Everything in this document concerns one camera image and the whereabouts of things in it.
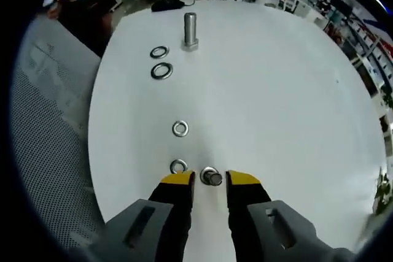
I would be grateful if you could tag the black computer mouse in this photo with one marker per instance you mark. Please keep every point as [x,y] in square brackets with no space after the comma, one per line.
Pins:
[167,5]

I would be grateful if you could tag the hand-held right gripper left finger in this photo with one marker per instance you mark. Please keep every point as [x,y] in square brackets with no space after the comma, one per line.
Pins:
[172,194]

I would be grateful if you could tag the large dark washer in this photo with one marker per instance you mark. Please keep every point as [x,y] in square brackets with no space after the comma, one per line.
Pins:
[152,71]
[151,53]

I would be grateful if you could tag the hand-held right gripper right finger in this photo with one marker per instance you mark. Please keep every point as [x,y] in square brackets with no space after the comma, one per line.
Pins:
[245,194]

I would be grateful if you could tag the small threaded stud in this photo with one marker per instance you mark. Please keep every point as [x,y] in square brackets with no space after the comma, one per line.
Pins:
[215,179]

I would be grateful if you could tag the grey mesh chair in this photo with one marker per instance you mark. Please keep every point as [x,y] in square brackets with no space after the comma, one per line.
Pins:
[52,105]

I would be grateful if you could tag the large potted plant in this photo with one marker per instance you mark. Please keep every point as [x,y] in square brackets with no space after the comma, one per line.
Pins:
[383,188]

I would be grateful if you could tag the large threaded stud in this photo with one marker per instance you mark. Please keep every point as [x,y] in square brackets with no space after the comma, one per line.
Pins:
[190,29]

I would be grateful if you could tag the small green plant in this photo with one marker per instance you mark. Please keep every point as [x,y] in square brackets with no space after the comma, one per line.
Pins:
[388,99]

